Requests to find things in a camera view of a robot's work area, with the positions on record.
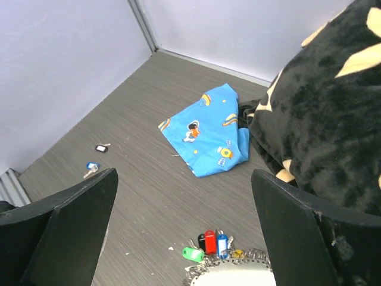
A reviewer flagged bunch of coloured keys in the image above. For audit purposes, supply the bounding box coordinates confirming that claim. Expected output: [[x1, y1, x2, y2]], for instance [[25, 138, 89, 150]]
[[182, 229, 245, 264]]

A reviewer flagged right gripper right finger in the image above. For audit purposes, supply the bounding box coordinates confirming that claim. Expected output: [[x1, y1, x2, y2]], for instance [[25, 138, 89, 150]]
[[251, 170, 380, 285]]

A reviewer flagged small blue key tag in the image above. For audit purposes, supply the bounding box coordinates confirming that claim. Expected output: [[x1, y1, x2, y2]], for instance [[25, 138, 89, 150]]
[[83, 162, 100, 179]]

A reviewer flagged black key tag with key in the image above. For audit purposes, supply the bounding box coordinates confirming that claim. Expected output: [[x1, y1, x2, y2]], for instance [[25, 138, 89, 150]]
[[95, 143, 111, 153]]

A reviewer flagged blue space print cloth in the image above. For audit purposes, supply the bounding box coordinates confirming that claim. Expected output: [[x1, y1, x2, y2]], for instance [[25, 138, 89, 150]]
[[158, 83, 249, 178]]

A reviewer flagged white blue large keyring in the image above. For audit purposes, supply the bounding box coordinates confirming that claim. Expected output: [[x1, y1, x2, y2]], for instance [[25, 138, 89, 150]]
[[182, 248, 276, 286]]

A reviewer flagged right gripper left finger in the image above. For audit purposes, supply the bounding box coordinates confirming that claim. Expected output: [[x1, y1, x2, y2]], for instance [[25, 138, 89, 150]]
[[1, 168, 118, 285]]

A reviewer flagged aluminium frame rail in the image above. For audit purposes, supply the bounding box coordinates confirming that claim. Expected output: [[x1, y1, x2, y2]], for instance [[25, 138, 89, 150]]
[[0, 169, 31, 207]]

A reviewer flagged black floral plush pillow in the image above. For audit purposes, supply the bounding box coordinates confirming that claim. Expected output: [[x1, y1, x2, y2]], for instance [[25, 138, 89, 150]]
[[239, 1, 380, 216]]

